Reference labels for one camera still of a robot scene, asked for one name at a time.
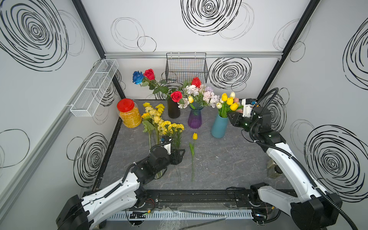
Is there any white cable duct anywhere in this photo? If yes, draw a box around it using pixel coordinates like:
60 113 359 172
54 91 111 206
107 209 253 221

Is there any spice jar back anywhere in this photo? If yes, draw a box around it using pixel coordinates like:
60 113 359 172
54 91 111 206
266 159 277 169

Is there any purple glass vase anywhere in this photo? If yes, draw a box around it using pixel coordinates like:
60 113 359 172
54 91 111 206
187 109 202 129

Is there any teal ceramic vase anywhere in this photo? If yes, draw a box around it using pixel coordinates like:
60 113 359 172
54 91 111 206
211 115 229 139

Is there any blue rose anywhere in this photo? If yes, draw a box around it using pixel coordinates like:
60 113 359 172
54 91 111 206
132 71 144 84

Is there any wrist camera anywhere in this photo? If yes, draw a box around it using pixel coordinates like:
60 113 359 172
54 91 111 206
161 137 172 155
241 98 256 117

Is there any spice jar front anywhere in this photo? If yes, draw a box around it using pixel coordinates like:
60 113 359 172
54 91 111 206
267 165 283 179

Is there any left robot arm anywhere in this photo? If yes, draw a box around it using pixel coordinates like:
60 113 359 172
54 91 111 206
56 147 186 230

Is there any black wire basket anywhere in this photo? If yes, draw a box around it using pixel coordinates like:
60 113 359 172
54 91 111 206
165 52 209 83

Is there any white wire shelf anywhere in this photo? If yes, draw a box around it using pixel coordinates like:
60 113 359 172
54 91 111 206
70 59 119 117

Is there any yellow carnation bouquet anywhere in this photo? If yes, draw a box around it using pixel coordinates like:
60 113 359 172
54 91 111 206
177 84 220 110

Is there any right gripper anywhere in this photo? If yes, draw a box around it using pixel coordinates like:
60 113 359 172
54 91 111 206
226 111 258 136

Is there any spice jar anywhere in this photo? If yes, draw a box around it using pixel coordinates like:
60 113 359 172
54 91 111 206
266 159 277 169
267 165 283 179

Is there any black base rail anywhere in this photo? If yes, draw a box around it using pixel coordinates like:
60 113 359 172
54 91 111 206
137 187 275 209

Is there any sunflower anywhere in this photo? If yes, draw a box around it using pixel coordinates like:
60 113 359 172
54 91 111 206
141 113 155 135

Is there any red lid plastic jar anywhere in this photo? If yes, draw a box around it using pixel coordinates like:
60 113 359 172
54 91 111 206
117 98 142 128

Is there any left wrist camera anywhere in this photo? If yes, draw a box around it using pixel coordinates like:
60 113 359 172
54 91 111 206
161 137 172 155

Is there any red rose top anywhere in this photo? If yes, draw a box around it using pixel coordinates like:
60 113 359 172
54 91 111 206
143 68 202 100

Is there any yellow tulip bouquet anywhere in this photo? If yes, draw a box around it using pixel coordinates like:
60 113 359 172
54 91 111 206
216 92 243 118

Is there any yellow rose stem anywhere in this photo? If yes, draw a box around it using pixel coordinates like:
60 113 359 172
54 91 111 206
142 104 165 135

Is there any yellow poppy stem large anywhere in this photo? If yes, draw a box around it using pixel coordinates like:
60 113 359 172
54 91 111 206
152 104 165 144

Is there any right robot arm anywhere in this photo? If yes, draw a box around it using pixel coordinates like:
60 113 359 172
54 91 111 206
228 111 357 230

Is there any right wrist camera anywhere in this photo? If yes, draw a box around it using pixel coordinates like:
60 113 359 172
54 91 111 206
241 98 256 117

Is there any yellow carnation stem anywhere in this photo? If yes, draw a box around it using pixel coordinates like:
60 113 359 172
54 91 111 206
160 128 170 143
176 124 185 182
159 121 172 132
168 123 179 149

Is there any black vase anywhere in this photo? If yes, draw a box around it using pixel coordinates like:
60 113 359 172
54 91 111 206
167 99 181 119

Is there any red rose low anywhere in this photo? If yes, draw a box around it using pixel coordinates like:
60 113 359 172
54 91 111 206
170 91 184 104

